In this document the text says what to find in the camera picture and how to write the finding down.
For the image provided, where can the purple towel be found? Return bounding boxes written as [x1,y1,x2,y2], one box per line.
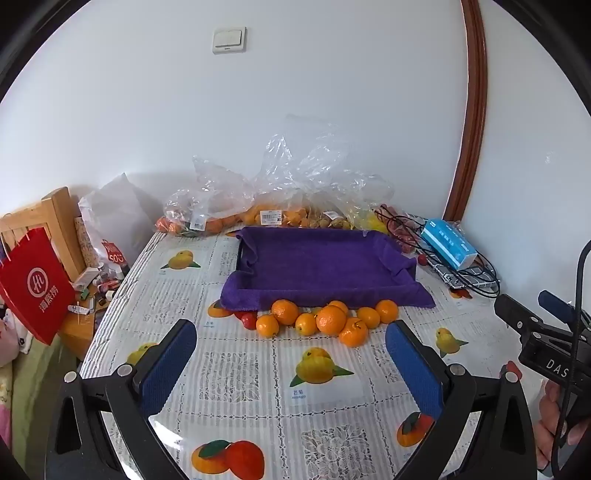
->
[219,226,435,311]

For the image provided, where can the red paper bag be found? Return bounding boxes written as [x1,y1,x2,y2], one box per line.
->
[0,226,76,346]

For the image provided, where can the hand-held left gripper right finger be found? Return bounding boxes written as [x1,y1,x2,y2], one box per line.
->
[385,319,540,480]

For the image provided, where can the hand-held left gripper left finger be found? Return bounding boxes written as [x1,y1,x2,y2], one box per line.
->
[54,318,198,480]

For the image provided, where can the white plastic bag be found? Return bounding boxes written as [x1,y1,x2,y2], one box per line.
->
[78,173,155,278]

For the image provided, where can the large orange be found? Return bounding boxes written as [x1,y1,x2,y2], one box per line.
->
[316,305,348,336]

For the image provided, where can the pink white cloth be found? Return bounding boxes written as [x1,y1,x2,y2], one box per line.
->
[0,308,29,367]

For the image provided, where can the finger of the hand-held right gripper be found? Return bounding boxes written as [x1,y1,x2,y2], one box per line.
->
[538,290,576,320]
[494,294,544,334]

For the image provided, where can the yellow plastic bag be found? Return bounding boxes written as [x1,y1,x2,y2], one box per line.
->
[353,208,389,234]

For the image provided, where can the green bedding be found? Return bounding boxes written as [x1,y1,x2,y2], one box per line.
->
[9,332,95,480]

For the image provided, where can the wooden side table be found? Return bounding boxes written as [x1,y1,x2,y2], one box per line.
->
[58,268,127,361]

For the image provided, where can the clear bag of kumquats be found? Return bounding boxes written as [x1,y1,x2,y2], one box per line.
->
[240,115,356,229]

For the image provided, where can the black looped cable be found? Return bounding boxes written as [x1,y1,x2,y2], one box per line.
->
[376,208,503,298]

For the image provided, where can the blue tissue box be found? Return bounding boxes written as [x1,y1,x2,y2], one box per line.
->
[420,218,478,271]

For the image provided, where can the bag of red fruits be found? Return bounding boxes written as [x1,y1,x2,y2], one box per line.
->
[375,204,426,254]

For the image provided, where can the person's right hand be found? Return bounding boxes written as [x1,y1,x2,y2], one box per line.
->
[534,378,591,470]

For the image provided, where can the brown wooden door frame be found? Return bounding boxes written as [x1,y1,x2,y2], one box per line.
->
[443,0,489,222]

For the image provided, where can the fruit print tablecloth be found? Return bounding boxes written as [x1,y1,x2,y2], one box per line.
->
[78,228,555,480]

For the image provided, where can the assorted small clutter items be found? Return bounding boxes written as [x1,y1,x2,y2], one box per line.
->
[68,265,126,317]

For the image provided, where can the clear bag of longans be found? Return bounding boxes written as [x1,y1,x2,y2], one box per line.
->
[305,203,357,230]

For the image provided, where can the clear bag of tangerines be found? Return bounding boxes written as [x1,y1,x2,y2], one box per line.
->
[156,156,254,238]

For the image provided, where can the wooden chair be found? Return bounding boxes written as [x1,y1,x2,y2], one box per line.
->
[0,187,88,283]

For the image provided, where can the white light switch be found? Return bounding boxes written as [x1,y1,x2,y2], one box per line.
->
[213,27,247,55]

